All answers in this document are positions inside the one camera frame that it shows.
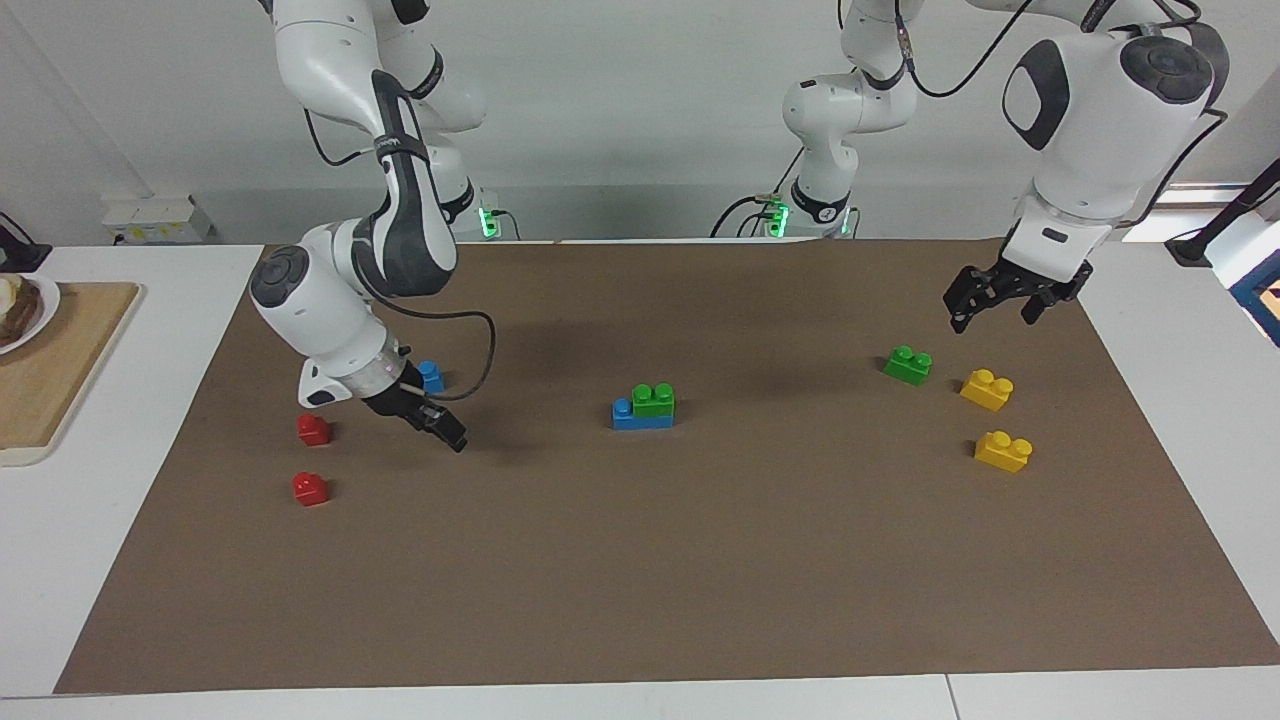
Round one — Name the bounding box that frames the black base cable bundle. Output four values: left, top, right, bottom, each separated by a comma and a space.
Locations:
710, 148, 807, 239

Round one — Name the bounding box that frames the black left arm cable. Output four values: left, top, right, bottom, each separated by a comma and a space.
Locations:
893, 0, 1229, 229

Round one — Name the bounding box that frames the brown food on plate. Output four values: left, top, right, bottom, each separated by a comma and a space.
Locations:
0, 277, 43, 346

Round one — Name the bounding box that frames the blue framed box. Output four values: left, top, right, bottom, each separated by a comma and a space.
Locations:
1228, 215, 1280, 348

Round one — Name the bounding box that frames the wooden cutting board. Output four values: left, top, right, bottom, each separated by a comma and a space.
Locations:
0, 281, 144, 468

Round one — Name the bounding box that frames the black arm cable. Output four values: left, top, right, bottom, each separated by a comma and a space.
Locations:
893, 0, 1229, 229
303, 105, 498, 403

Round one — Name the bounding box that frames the brown table mat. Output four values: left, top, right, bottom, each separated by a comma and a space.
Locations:
53, 238, 1280, 695

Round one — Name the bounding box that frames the black stand with pole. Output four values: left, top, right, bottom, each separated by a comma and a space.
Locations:
1165, 158, 1280, 268

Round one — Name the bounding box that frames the yellow two-stud toy brick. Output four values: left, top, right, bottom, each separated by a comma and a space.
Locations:
960, 368, 1015, 412
974, 430, 1034, 474

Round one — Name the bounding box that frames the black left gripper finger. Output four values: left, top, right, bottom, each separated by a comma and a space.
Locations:
945, 265, 1001, 333
1022, 265, 1093, 323

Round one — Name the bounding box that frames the black table clamp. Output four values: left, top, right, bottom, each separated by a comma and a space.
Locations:
0, 212, 53, 273

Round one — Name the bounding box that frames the white plate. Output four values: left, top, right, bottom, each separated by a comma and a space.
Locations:
0, 275, 61, 356

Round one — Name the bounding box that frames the white shelf board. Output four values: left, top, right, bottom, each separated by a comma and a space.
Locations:
1122, 180, 1251, 244

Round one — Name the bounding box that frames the white wall socket box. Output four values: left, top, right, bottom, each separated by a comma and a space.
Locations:
100, 195, 216, 246

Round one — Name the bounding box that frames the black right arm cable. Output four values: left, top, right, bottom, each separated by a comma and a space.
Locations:
303, 105, 498, 403

